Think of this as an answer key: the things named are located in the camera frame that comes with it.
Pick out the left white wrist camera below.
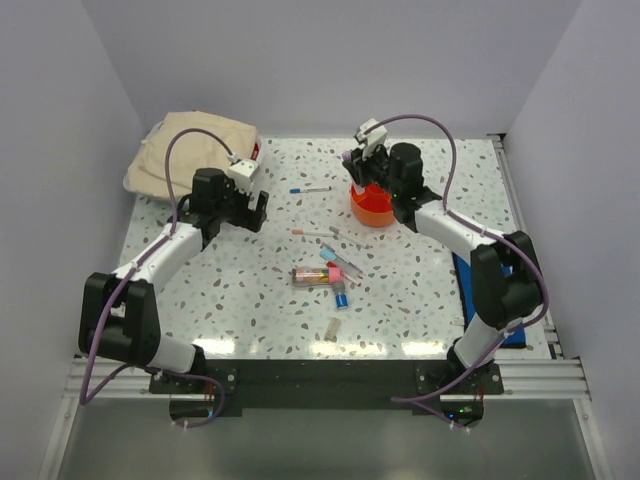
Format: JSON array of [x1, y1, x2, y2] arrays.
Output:
[[227, 158, 260, 184]]

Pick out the pink cap clear tube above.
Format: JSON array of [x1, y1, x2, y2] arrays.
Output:
[[291, 266, 344, 287]]

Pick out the grey cap acrylic marker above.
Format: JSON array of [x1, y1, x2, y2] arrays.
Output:
[[329, 226, 370, 249]]

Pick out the blue tip white pen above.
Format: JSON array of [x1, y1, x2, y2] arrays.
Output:
[[289, 186, 332, 194]]

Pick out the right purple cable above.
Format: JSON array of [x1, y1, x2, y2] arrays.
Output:
[[367, 114, 551, 419]]

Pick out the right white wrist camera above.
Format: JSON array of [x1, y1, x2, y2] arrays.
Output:
[[354, 118, 388, 147]]

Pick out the peach tip white marker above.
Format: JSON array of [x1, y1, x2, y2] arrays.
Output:
[[291, 228, 334, 237]]

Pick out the small beige eraser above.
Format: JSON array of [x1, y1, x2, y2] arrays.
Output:
[[324, 318, 341, 342]]

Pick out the purple cable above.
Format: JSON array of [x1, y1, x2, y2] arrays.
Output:
[[79, 128, 241, 405], [367, 114, 551, 419]]

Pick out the red white tray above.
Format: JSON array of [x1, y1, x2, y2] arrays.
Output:
[[251, 141, 261, 161]]

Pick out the beige cloth bag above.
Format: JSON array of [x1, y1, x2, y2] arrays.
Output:
[[123, 111, 258, 200]]

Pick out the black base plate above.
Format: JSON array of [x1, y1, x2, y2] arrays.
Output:
[[148, 357, 501, 419]]

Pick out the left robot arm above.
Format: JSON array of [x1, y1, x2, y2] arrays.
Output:
[[78, 168, 269, 392]]

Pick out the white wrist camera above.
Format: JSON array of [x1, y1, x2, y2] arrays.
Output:
[[354, 118, 388, 147], [227, 158, 260, 184]]

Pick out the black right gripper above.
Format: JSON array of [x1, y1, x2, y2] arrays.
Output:
[[344, 141, 401, 198]]

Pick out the orange round organizer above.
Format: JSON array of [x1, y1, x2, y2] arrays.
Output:
[[350, 183, 395, 228]]

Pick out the aluminium frame rail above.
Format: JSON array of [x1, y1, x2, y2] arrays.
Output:
[[40, 137, 595, 479]]

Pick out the blue cloth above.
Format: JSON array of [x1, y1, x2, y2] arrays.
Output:
[[452, 246, 536, 348]]

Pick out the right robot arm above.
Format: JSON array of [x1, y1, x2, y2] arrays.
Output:
[[342, 142, 548, 393]]

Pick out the clear purple gel pen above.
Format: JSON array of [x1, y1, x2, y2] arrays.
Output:
[[320, 243, 363, 275]]

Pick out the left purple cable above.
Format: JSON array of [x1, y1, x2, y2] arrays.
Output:
[[79, 128, 241, 405]]

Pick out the blue cap grey glue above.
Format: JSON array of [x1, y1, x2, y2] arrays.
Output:
[[332, 282, 349, 310]]

